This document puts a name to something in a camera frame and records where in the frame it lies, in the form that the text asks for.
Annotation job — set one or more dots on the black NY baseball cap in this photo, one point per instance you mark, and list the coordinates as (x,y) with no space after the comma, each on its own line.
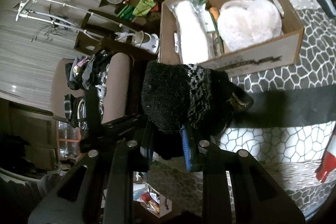
(239,99)

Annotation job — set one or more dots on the white furry slipper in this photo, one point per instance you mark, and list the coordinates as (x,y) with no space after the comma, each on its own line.
(245,23)

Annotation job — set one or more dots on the red white bottle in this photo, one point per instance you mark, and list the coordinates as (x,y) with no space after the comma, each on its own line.
(328,160)

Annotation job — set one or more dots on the orange printed cloth bag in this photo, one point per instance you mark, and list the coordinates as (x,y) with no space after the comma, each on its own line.
(214,12)

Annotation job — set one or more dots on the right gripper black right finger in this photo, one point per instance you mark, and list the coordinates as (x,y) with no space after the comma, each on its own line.
(191,156)

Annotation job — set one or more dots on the grey patterned table mat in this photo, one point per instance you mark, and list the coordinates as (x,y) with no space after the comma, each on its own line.
(292,154)

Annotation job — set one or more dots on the brown cardboard box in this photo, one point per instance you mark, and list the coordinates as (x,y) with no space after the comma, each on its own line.
(273,53)

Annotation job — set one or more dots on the green shopping bag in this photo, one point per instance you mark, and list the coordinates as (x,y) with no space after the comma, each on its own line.
(143,7)

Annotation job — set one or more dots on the clear green-edged plastic bag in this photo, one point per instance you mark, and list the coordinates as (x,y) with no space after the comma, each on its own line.
(218,43)

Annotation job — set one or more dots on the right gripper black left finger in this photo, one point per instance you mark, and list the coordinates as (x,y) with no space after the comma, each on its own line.
(146,147)

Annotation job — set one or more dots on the white drying rack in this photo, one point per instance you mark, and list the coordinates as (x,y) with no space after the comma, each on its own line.
(24,10)

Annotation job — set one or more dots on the white garment steamer base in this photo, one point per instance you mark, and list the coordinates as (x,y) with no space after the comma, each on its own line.
(141,40)

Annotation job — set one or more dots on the white item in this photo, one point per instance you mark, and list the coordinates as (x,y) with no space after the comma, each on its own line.
(195,29)

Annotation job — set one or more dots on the black knit beanie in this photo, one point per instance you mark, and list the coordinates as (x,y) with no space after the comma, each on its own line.
(187,95)

